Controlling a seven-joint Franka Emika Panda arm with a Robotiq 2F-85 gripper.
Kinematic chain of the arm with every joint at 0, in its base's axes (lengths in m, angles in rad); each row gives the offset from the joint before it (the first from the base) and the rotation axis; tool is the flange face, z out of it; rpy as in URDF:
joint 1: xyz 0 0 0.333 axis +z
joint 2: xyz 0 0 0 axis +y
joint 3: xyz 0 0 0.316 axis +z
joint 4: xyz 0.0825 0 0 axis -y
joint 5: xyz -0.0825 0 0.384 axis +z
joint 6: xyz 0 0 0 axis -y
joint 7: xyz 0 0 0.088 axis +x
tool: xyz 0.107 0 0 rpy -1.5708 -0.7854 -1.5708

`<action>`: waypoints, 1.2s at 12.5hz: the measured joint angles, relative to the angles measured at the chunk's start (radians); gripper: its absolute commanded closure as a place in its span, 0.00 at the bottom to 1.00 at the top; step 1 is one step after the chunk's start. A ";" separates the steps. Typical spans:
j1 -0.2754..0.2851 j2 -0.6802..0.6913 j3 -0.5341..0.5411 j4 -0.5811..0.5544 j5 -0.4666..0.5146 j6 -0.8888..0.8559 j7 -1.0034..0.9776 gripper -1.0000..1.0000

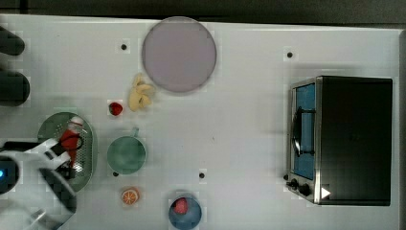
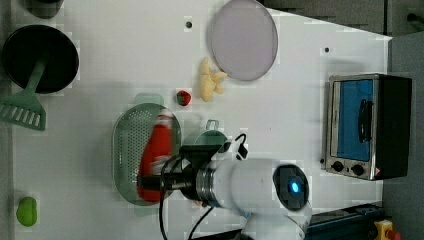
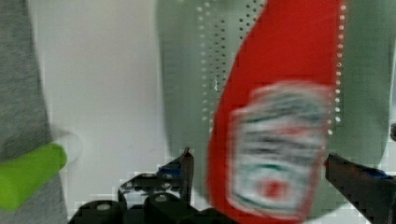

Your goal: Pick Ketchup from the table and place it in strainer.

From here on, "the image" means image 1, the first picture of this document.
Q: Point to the yellow banana peel toy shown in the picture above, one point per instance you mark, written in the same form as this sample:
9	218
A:
140	93

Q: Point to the red fruit in bowl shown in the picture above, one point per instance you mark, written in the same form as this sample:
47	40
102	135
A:
180	206

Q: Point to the green mug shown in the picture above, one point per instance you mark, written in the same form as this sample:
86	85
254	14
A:
127	154

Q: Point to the small red strawberry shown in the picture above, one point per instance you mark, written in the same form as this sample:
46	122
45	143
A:
115	109

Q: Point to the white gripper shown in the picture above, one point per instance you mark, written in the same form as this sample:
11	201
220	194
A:
52	155

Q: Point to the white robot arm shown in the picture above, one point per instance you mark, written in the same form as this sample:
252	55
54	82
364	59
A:
30	181

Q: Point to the lilac round plate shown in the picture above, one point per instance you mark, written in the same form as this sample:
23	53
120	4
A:
179	54

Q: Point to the black toaster oven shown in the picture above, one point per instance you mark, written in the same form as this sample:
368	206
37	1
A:
341	140

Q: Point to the orange slice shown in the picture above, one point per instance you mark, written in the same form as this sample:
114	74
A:
130	196

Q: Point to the green oval strainer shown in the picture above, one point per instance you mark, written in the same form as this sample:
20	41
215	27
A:
86	154

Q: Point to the red ketchup bottle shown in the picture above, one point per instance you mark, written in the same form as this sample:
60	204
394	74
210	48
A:
71	137

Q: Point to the blue bowl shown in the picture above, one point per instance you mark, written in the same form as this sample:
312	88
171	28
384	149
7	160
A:
191	219

